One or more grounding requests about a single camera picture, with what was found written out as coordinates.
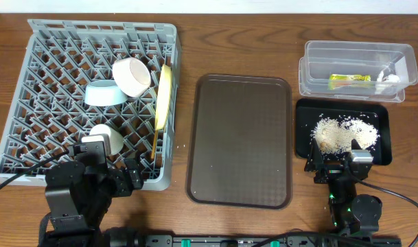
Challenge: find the leftover cooked rice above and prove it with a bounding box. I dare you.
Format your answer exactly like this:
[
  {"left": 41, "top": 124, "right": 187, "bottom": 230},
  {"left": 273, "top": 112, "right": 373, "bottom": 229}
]
[{"left": 311, "top": 117, "right": 380, "bottom": 154}]

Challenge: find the white cup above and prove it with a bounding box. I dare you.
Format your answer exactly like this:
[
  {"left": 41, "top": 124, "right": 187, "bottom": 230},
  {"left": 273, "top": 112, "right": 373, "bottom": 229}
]
[{"left": 89, "top": 124, "right": 124, "bottom": 155}]

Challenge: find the wooden chopstick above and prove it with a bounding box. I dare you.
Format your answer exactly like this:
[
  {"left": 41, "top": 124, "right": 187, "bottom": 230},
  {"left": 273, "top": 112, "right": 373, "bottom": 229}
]
[{"left": 150, "top": 130, "right": 159, "bottom": 160}]

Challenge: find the green snack wrapper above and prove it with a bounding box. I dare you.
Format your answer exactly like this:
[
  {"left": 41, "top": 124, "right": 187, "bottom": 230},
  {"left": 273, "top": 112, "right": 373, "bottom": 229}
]
[{"left": 328, "top": 74, "right": 371, "bottom": 90}]

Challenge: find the white paper napkin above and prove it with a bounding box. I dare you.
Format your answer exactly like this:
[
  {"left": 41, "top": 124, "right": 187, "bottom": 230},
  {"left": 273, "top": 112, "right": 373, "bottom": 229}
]
[{"left": 375, "top": 71, "right": 400, "bottom": 95}]

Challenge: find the light blue bowl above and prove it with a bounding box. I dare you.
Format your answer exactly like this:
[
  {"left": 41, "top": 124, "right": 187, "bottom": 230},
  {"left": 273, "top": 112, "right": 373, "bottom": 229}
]
[{"left": 84, "top": 80, "right": 128, "bottom": 106}]

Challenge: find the yellow round plate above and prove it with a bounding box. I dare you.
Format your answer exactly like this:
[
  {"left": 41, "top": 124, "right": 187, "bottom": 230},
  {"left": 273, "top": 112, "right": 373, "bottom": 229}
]
[{"left": 155, "top": 64, "right": 172, "bottom": 131}]

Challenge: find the white bowl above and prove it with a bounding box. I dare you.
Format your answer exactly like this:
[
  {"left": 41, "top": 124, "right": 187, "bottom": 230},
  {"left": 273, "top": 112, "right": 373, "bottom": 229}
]
[{"left": 112, "top": 58, "right": 151, "bottom": 97}]

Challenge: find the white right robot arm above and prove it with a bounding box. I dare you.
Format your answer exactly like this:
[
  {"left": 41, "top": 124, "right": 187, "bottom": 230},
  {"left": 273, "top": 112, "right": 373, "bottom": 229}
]
[{"left": 304, "top": 139, "right": 382, "bottom": 241}]

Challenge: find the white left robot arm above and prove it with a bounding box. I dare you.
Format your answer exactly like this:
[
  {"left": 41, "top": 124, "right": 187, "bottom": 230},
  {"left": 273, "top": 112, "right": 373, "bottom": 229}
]
[{"left": 38, "top": 141, "right": 146, "bottom": 247}]

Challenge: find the black waste tray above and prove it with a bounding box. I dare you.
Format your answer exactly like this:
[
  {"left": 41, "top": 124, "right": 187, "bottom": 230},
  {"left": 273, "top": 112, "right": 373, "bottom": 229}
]
[{"left": 295, "top": 98, "right": 393, "bottom": 165}]

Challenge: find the clear plastic waste bin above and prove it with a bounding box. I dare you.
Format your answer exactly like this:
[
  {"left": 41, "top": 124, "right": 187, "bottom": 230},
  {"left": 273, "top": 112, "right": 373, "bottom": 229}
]
[{"left": 299, "top": 40, "right": 418, "bottom": 103}]

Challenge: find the dark brown serving tray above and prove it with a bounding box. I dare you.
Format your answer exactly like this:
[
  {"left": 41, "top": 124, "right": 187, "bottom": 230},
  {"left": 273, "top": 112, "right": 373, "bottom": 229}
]
[{"left": 185, "top": 74, "right": 293, "bottom": 210}]

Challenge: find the grey plastic dish rack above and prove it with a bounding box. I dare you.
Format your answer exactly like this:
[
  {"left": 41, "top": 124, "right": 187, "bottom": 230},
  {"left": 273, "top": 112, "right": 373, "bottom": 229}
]
[{"left": 0, "top": 19, "right": 181, "bottom": 191}]

